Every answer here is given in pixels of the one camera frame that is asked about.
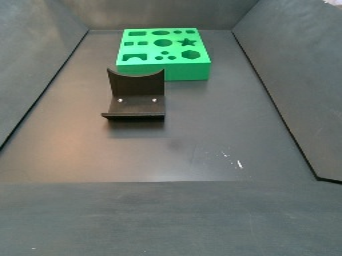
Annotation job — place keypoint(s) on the black curved holder stand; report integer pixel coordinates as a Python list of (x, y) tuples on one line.
[(138, 96)]

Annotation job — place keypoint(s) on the green shape-sorter block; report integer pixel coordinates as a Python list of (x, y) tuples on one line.
[(170, 49)]

